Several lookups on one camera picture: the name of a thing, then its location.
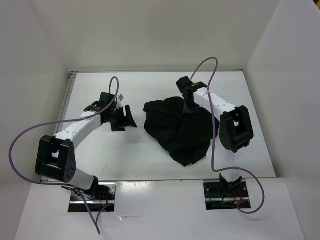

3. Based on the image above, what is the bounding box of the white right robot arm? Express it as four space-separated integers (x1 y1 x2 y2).
179 80 254 197

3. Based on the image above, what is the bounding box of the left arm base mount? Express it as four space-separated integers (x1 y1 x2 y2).
62 181 117 213

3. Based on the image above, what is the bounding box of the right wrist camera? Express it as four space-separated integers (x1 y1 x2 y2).
176 76 194 94

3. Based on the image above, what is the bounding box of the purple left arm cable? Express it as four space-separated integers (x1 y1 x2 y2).
8 76 120 235

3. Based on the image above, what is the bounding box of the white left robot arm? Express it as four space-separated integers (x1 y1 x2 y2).
35 92 137 200

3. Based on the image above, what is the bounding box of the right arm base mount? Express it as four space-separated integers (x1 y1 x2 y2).
203 179 251 211

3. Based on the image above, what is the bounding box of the black pleated skirt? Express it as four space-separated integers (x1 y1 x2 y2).
143 96 213 167

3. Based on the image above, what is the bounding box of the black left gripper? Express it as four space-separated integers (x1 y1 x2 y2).
107 104 137 132

